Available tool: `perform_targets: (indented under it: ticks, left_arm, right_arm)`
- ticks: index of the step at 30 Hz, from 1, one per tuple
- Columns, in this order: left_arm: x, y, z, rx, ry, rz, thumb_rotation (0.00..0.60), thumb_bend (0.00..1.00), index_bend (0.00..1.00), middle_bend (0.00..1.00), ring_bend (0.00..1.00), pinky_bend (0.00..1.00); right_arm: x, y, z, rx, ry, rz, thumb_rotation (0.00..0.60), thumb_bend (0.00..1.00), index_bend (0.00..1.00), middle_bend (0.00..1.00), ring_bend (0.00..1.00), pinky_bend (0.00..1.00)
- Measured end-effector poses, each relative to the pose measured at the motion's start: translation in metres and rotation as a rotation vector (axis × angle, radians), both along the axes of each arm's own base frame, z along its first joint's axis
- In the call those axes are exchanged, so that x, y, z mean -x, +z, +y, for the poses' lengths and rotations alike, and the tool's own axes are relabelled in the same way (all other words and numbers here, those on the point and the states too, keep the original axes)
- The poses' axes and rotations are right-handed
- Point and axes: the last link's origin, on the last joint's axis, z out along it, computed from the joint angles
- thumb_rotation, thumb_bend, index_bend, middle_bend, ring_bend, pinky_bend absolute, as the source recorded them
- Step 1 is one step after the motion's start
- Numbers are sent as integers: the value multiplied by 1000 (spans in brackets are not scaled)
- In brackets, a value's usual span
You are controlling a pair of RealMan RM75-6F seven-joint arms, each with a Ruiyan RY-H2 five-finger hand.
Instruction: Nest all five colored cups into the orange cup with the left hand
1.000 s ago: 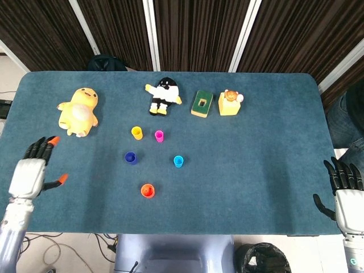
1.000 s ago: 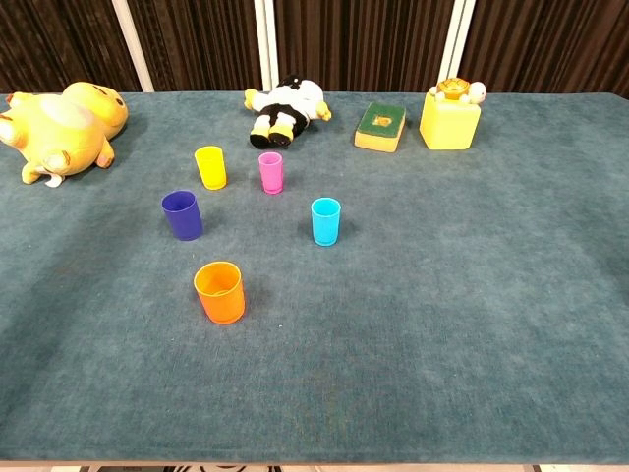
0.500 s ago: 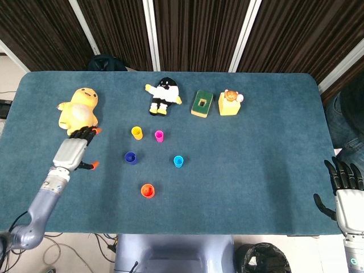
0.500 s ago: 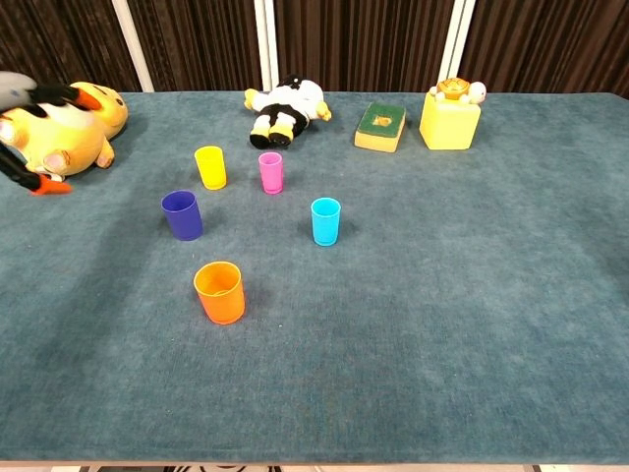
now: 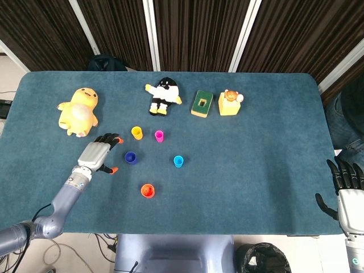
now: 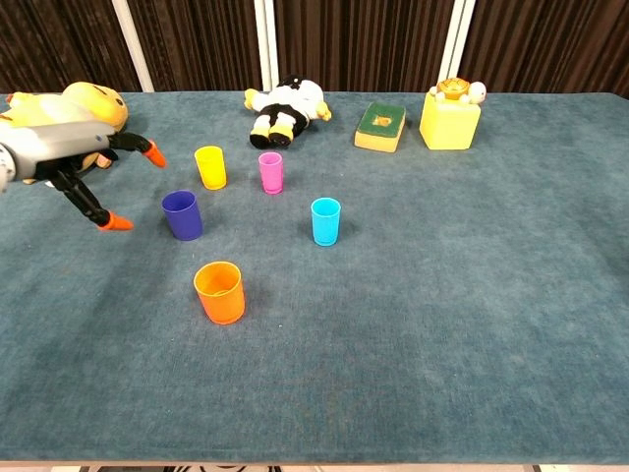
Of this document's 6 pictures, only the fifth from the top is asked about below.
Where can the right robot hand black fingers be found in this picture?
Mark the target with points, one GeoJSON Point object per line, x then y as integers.
{"type": "Point", "coordinates": [351, 207]}

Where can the yellow plastic cup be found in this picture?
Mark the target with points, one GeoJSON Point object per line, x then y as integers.
{"type": "Point", "coordinates": [137, 133]}

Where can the black trash bag bin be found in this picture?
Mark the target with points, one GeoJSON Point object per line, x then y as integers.
{"type": "Point", "coordinates": [261, 258]}

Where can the black chair back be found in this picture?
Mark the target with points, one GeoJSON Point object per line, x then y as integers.
{"type": "Point", "coordinates": [105, 64]}

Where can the black white penguin plush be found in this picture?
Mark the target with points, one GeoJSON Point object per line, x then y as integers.
{"type": "Point", "coordinates": [165, 94]}

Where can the dark device box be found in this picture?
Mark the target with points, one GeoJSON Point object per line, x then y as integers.
{"type": "Point", "coordinates": [4, 109]}

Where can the orange plastic cup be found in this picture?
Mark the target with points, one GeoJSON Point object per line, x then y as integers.
{"type": "Point", "coordinates": [148, 191]}

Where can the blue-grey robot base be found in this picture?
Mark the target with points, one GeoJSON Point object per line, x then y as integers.
{"type": "Point", "coordinates": [173, 253]}

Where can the person in blue jeans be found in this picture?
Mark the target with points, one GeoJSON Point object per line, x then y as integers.
{"type": "Point", "coordinates": [341, 125]}

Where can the cyan plastic cup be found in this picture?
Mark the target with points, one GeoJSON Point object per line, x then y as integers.
{"type": "Point", "coordinates": [178, 161]}

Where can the white partition frame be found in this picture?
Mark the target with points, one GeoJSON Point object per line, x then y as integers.
{"type": "Point", "coordinates": [14, 57]}
{"type": "Point", "coordinates": [85, 27]}
{"type": "Point", "coordinates": [341, 66]}
{"type": "Point", "coordinates": [152, 34]}
{"type": "Point", "coordinates": [244, 37]}

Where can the dark blue plastic cup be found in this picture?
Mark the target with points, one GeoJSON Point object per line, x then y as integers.
{"type": "Point", "coordinates": [130, 157]}

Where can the yellow duck plush toy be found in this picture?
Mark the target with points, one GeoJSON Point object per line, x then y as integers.
{"type": "Point", "coordinates": [78, 113]}

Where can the green yellow sponge block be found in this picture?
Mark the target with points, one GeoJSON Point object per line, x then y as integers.
{"type": "Point", "coordinates": [199, 109]}

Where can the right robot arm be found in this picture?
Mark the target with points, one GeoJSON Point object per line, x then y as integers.
{"type": "Point", "coordinates": [355, 253]}

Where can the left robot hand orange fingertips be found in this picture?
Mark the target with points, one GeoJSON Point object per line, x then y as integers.
{"type": "Point", "coordinates": [92, 155]}

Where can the blue table cloth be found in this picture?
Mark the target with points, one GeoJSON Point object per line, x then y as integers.
{"type": "Point", "coordinates": [241, 170]}

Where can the yellow block with bear figure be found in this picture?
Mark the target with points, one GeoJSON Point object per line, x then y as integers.
{"type": "Point", "coordinates": [227, 108]}

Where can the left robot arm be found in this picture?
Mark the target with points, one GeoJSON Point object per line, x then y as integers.
{"type": "Point", "coordinates": [65, 197]}

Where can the magenta plastic cup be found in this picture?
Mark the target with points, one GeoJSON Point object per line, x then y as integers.
{"type": "Point", "coordinates": [159, 136]}

